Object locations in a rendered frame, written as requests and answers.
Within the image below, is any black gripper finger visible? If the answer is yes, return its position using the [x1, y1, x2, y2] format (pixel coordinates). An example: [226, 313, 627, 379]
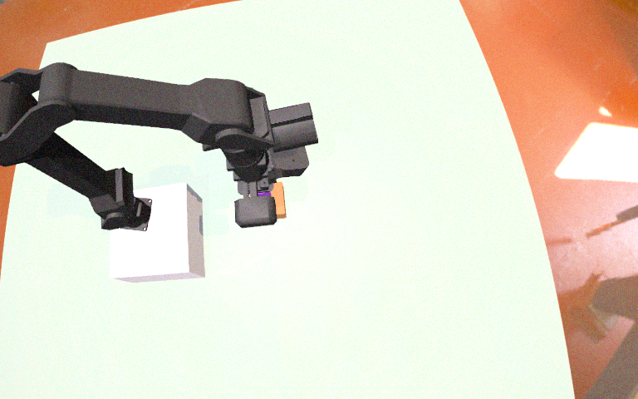
[238, 180, 274, 195]

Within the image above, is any orange block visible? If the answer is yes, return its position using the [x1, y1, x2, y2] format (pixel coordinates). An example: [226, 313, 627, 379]
[270, 182, 287, 219]

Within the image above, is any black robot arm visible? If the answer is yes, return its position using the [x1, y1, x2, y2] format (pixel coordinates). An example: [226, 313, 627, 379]
[0, 62, 318, 232]

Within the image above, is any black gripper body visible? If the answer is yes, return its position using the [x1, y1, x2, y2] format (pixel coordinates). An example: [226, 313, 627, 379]
[226, 150, 277, 228]

